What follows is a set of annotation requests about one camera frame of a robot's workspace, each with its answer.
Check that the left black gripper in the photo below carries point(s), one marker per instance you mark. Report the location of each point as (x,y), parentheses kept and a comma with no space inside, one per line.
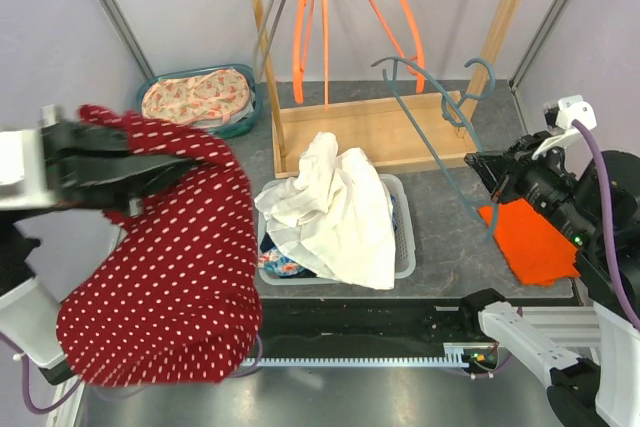
(99,165)

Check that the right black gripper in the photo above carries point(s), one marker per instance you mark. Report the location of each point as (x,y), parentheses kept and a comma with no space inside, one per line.
(502,170)

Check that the red dotted garment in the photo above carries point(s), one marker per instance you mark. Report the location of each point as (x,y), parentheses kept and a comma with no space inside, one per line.
(175,301)

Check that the white garment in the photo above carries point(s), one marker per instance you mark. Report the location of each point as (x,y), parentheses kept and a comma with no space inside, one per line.
(335,217)

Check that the beige clothes hanger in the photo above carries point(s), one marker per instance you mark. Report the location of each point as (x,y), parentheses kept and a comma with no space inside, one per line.
(266,31)

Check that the blue floral garment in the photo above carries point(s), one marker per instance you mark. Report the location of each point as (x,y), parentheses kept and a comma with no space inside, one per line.
(272,261)

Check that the orange hanger of white garment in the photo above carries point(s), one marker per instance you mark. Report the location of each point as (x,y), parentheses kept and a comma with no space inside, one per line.
(411,50)

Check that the peach hanger of floral garment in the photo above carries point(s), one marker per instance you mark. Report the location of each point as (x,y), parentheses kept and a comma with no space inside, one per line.
(326,54)

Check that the orange hanger of denim skirt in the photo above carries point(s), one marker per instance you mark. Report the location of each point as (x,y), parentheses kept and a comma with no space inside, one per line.
(302,37)

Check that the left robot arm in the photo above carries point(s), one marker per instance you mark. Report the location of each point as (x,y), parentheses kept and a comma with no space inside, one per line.
(28,310)

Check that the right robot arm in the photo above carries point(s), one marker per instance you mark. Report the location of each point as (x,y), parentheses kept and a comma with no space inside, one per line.
(598,213)

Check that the orange folded cloth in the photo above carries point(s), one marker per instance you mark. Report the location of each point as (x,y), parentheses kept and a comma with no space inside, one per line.
(535,252)

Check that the wooden clothes rack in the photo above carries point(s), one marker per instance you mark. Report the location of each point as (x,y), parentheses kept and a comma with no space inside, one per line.
(400,134)

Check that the white plastic basket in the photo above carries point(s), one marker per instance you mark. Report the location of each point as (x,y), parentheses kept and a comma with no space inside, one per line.
(405,257)

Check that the teal tub with clothes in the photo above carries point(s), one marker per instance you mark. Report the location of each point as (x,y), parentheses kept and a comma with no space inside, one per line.
(222,100)

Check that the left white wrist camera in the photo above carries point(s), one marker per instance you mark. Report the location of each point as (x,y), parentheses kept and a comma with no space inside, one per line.
(23,172)

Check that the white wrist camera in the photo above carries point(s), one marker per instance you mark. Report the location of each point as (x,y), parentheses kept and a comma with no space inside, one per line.
(23,172)
(560,118)

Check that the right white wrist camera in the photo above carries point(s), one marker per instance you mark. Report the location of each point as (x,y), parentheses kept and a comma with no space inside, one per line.
(560,118)

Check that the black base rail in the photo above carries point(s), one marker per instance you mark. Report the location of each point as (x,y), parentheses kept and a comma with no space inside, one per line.
(315,328)

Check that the light blue cable duct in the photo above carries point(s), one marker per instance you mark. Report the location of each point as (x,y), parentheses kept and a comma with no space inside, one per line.
(350,359)

